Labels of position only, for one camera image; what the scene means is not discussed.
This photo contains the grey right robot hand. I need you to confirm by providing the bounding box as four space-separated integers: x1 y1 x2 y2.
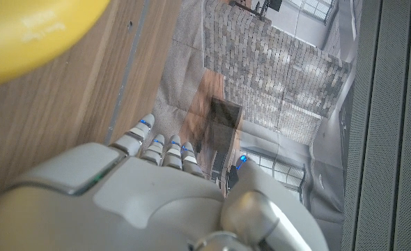
0 113 330 251

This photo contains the yellow button with black base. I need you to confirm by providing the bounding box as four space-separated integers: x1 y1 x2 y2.
0 0 111 89

